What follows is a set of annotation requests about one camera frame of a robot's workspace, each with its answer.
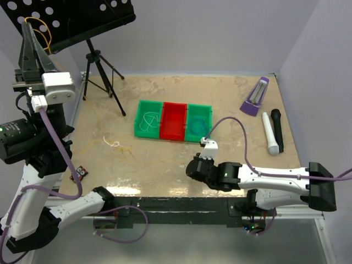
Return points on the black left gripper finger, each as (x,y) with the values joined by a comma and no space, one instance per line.
(27,59)
(46,64)

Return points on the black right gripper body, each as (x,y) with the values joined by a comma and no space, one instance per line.
(209,161)

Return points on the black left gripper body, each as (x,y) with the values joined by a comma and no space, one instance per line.
(25,82)

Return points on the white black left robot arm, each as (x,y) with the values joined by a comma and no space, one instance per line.
(39,139)

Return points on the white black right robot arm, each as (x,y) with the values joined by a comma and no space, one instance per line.
(269,188)

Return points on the right green plastic bin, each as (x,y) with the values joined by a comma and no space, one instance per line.
(198,122)

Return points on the green plastic bin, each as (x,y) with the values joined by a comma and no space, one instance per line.
(198,122)
(148,119)

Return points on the black music stand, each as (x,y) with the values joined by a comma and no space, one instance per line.
(68,23)

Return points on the red plastic bin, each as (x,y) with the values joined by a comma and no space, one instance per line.
(173,121)

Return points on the left green plastic bin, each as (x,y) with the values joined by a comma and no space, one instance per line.
(148,119)

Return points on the white microphone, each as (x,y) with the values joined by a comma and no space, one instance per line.
(273,147)

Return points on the purple metronome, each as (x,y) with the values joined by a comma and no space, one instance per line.
(253,102)

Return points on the black microphone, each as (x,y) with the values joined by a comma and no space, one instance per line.
(276,119)

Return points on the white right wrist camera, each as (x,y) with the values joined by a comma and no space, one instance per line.
(210,147)

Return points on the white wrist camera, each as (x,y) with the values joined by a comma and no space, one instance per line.
(210,147)
(55,88)

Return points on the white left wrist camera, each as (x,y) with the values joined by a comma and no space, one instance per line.
(55,88)

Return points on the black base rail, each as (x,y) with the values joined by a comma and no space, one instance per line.
(227,211)

